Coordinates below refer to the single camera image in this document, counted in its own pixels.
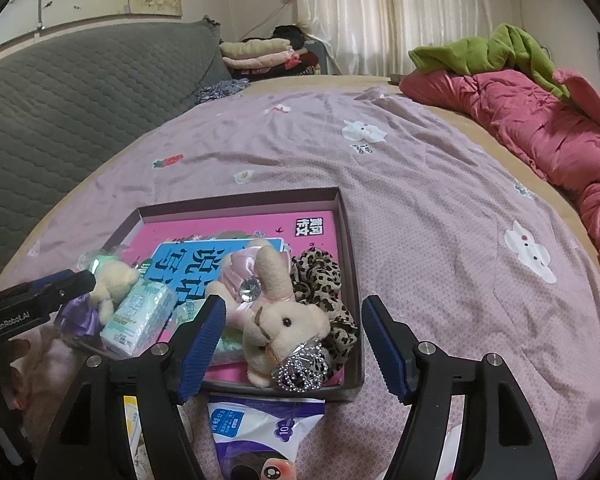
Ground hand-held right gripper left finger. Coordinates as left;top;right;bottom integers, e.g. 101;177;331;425
32;294;228;480

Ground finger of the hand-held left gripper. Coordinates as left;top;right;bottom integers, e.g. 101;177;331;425
10;269;97;312

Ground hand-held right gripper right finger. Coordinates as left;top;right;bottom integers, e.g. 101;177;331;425
361;295;558;480

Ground mint green tissue pack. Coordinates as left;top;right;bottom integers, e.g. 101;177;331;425
99;280;178;359
172;300;246;366

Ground beige bear plush purple dress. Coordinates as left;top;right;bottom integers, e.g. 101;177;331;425
55;257;141;338

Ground shallow brown cardboard box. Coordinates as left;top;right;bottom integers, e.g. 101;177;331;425
60;187;366;403

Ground beige rabbit plush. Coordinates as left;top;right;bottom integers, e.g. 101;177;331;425
207;238;333;392

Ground person's left hand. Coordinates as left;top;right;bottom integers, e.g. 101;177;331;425
7;337;37;411

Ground purple cartoon girl packet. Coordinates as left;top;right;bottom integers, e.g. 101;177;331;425
207;394;327;480

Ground leopard print scrunchie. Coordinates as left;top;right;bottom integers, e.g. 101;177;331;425
290;247;358;371

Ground white floral packet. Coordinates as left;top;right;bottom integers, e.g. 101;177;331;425
122;395;146;480

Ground pink children's book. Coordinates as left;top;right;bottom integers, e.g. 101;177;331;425
130;210;341;387

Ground purple printed bedsheet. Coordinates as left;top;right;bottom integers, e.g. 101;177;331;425
0;85;600;480

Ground grey quilted sofa cover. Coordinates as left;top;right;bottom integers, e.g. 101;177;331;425
0;19;233;301

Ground blue patterned cloth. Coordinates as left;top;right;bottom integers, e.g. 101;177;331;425
195;79;251;107

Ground pink quilt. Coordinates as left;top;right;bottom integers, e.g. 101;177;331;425
399;69;600;306

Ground pink folded blanket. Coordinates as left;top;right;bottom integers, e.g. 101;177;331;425
222;50;297;72

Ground green blanket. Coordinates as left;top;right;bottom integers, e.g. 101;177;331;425
409;24;571;101

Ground beige folded blanket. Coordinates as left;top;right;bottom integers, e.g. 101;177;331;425
219;38;291;61

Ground black clothes pile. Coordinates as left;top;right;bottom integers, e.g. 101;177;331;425
272;25;307;52

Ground white curtains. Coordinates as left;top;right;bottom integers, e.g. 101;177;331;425
292;0;518;78

